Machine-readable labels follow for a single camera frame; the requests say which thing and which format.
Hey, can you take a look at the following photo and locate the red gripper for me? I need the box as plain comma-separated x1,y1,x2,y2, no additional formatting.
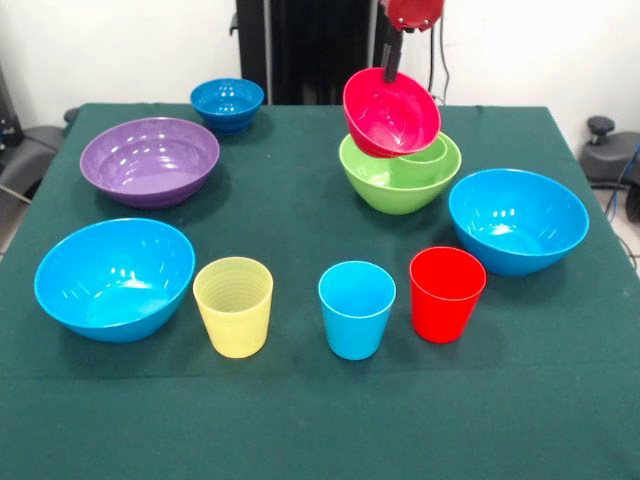
379,0,446,84

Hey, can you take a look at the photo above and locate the pink bowl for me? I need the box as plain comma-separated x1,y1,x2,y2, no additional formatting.
342,67,443,160

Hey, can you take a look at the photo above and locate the green bowl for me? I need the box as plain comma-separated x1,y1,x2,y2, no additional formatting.
338,130,463,216

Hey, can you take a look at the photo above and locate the small dark blue bowl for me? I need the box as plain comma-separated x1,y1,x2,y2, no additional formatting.
189,77,265,137

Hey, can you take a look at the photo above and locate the large light blue bowl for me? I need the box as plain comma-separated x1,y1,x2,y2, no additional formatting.
447,168,591,278
33,217,197,344

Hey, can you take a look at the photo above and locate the purple bowl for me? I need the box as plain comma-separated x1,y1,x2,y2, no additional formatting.
79,116,221,210

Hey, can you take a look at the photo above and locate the red cup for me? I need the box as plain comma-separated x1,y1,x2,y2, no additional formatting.
409,246,488,345

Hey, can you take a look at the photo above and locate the light blue cup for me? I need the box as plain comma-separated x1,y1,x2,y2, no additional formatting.
317,260,397,361

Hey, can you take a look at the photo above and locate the yellow cup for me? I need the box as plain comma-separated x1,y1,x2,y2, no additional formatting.
192,256,275,359

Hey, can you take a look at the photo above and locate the dark green tablecloth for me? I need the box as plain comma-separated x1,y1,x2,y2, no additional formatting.
0,102,640,480

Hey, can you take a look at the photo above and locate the black wall cable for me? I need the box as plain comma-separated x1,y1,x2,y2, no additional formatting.
427,14,451,106

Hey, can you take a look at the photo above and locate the grey pedestal foot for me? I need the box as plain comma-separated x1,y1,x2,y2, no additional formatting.
578,115,640,184
0,124,67,201

